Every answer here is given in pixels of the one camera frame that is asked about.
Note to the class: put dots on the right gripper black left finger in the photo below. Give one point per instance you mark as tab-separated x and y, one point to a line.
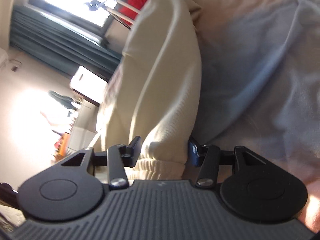
80	167

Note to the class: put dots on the red garment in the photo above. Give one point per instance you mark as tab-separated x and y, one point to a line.
138	4

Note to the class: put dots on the cream white zip sweatshirt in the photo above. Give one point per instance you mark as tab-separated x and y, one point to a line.
154	92

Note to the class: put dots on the pastel rainbow bed sheet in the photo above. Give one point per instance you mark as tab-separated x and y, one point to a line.
260	84

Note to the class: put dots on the white board dark chair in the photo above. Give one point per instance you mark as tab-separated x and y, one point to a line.
89	85

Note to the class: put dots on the teal green curtain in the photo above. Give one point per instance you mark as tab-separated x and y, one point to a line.
59	47

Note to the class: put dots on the white dresser cabinet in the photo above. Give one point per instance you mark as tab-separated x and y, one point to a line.
84	128

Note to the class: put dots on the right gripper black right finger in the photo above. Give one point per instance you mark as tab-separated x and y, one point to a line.
208	158

